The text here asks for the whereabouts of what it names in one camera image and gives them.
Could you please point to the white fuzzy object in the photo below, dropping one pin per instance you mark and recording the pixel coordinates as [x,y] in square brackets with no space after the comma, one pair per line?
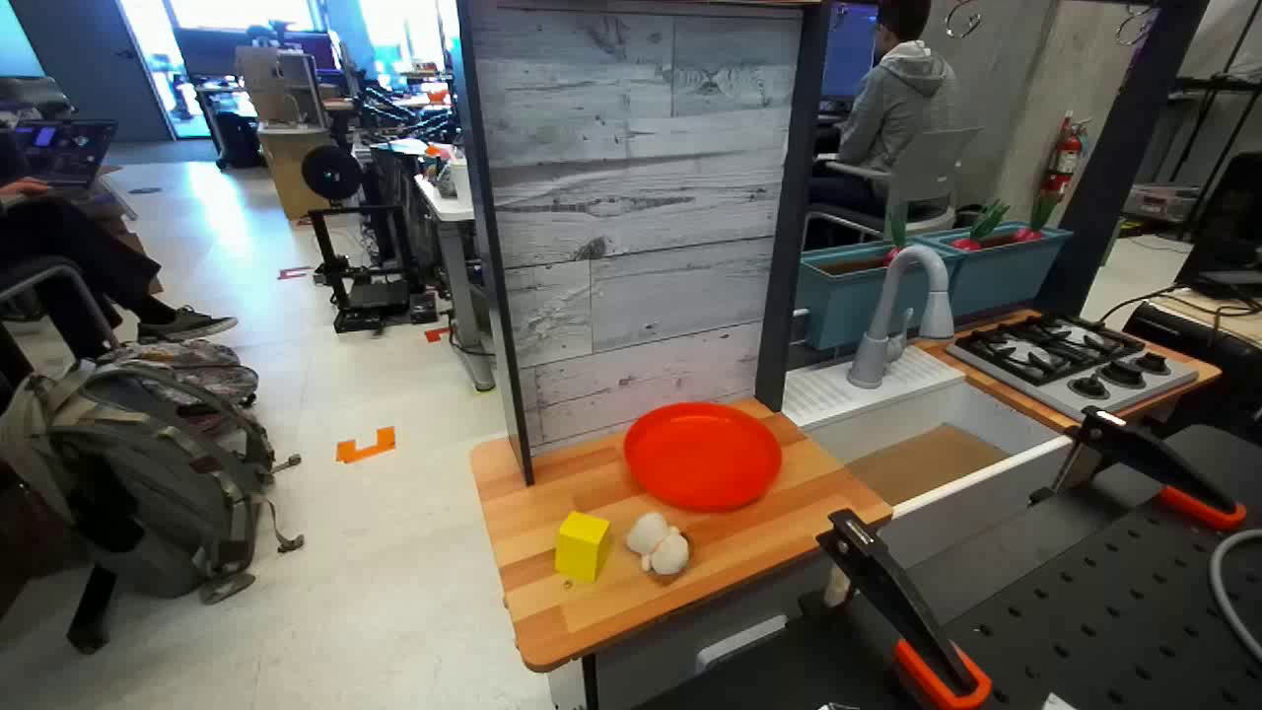
[659,545]

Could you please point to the orange plastic plate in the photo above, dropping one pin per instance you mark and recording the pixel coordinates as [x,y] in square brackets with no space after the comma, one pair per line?
[702,457]

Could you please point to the yellow block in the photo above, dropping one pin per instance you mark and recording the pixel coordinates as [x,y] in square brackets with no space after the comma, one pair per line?
[582,545]

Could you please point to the grey wood backdrop panel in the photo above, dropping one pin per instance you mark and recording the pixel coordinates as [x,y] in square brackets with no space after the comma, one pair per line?
[635,174]

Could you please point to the grey toy faucet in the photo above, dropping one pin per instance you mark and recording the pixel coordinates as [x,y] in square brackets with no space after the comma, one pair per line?
[890,323]

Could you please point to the white toy sink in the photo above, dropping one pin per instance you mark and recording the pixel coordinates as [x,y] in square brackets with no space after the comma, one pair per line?
[919,435]

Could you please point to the black orange clamp front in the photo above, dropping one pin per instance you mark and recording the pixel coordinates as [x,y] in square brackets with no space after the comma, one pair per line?
[932,667]

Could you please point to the black orange clamp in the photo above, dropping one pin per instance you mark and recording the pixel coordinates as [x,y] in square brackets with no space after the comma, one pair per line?
[1186,492]
[932,667]

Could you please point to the seated person grey hoodie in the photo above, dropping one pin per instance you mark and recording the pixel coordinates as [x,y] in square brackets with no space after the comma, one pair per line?
[904,94]

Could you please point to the toy stove top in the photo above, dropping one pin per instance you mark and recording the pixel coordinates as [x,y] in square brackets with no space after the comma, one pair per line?
[1071,366]

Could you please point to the black orange clamp rear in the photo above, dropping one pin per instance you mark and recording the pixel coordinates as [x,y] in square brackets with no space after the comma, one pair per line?
[1186,492]

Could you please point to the red fire extinguisher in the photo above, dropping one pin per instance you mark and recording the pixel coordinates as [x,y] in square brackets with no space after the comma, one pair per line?
[1057,172]

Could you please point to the grey backpack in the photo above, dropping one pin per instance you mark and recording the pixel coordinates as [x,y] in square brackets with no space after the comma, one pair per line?
[155,462]

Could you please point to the seated person left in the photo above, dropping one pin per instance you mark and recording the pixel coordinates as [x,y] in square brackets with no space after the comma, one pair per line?
[49,169]

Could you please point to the black perforated mounting board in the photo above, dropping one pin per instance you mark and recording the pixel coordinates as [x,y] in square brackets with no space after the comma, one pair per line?
[1071,600]

